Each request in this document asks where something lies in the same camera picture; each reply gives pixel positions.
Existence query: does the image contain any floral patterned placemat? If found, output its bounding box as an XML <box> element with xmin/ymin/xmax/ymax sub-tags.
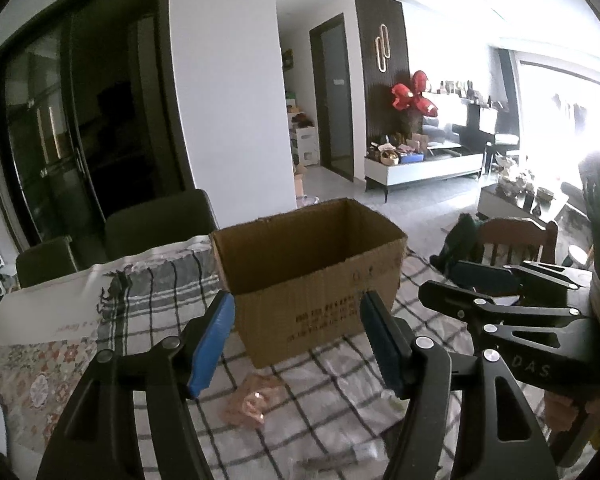
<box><xmin>0</xmin><ymin>338</ymin><xmax>97</xmax><ymax>454</ymax></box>

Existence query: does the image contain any wooden chair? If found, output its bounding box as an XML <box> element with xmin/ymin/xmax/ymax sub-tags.
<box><xmin>475</xmin><ymin>218</ymin><xmax>558</xmax><ymax>266</ymax></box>

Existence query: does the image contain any dark upholstered chair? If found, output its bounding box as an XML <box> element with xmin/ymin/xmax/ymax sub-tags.
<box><xmin>105</xmin><ymin>188</ymin><xmax>218</xmax><ymax>260</ymax></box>
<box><xmin>16</xmin><ymin>236</ymin><xmax>78</xmax><ymax>288</ymax></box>

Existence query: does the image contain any checkered white tablecloth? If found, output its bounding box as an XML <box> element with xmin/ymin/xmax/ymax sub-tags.
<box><xmin>92</xmin><ymin>244</ymin><xmax>552</xmax><ymax>480</ymax></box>

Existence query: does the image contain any red bow balloon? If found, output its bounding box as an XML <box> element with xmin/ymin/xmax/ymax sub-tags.
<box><xmin>391</xmin><ymin>70</ymin><xmax>438</xmax><ymax>117</ymax></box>

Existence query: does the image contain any white shelf cart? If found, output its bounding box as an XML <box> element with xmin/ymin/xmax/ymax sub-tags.
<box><xmin>286</xmin><ymin>92</ymin><xmax>321</xmax><ymax>167</ymax></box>

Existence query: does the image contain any rose gold snack packet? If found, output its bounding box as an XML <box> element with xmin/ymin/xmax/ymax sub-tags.
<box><xmin>220</xmin><ymin>373</ymin><xmax>288</xmax><ymax>430</ymax></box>

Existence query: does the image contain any brown cardboard box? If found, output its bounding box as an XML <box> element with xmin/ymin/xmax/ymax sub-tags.
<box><xmin>211</xmin><ymin>198</ymin><xmax>407</xmax><ymax>368</ymax></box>

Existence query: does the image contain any white low tv cabinet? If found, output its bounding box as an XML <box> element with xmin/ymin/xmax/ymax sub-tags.
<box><xmin>364</xmin><ymin>154</ymin><xmax>483</xmax><ymax>202</ymax></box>

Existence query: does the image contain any dark green garment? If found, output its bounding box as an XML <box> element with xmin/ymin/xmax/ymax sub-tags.
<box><xmin>429</xmin><ymin>214</ymin><xmax>482</xmax><ymax>276</ymax></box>

